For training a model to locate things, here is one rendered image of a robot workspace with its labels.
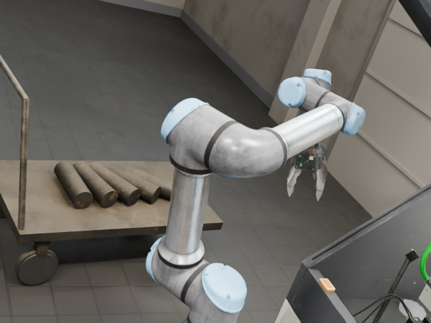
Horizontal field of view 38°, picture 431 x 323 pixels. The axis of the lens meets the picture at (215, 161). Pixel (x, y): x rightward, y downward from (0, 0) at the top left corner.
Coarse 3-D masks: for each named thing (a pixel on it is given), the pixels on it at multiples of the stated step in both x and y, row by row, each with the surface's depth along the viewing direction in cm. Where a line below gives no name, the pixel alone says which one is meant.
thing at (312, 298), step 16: (320, 272) 201; (304, 288) 202; (320, 288) 194; (304, 304) 201; (320, 304) 193; (336, 304) 188; (304, 320) 200; (320, 320) 192; (336, 320) 185; (352, 320) 183
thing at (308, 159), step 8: (304, 152) 170; (312, 152) 169; (320, 152) 172; (296, 160) 171; (304, 160) 170; (312, 160) 169; (320, 160) 174; (296, 168) 171; (304, 168) 171; (312, 168) 170
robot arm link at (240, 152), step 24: (336, 96) 156; (312, 120) 142; (336, 120) 148; (360, 120) 154; (216, 144) 126; (240, 144) 125; (264, 144) 127; (288, 144) 133; (312, 144) 143; (216, 168) 128; (240, 168) 126; (264, 168) 128
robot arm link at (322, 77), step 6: (306, 72) 168; (312, 72) 167; (318, 72) 166; (324, 72) 167; (330, 72) 169; (318, 78) 166; (324, 78) 167; (330, 78) 168; (324, 84) 167; (330, 84) 169
